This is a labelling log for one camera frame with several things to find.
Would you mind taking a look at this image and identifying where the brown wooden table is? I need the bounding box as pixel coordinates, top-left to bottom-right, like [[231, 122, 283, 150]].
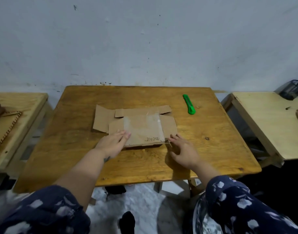
[[13, 85, 262, 194]]

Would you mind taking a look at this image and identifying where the navy floral shirt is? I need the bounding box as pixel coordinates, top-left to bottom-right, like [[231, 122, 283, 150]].
[[0, 175, 298, 234]]

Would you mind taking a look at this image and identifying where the black sock foot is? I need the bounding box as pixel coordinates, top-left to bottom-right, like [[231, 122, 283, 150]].
[[118, 211, 136, 234]]

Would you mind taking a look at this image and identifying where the black object under table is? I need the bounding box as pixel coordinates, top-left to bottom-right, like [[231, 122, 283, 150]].
[[105, 185, 127, 196]]

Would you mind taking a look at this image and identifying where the tan board with stitched edge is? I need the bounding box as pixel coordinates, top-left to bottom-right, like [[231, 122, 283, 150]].
[[0, 111, 23, 155]]

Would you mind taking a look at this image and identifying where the person's right forearm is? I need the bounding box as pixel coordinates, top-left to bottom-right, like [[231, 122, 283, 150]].
[[190, 160, 221, 188]]

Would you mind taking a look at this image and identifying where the person's right hand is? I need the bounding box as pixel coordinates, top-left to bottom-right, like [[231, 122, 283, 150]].
[[167, 134, 203, 170]]

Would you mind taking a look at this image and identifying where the brown cardboard box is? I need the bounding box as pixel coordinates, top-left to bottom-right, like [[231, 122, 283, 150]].
[[92, 105, 178, 148]]

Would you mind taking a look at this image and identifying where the black wire-frame object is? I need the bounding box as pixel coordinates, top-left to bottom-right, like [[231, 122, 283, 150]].
[[275, 77, 298, 101]]

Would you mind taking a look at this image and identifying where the person's left hand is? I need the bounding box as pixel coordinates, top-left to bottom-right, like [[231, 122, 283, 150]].
[[94, 130, 131, 159]]

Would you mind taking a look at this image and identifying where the light wooden side table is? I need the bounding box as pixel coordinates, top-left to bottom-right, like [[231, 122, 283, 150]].
[[0, 92, 49, 171]]

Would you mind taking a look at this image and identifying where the green utility knife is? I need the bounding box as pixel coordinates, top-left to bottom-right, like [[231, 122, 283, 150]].
[[183, 94, 196, 115]]

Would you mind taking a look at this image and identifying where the person's left forearm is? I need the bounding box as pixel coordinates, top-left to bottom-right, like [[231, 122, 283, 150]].
[[54, 149, 111, 212]]

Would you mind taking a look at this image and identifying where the pale wooden side table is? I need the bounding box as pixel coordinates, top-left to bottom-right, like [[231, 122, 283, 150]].
[[221, 92, 298, 168]]

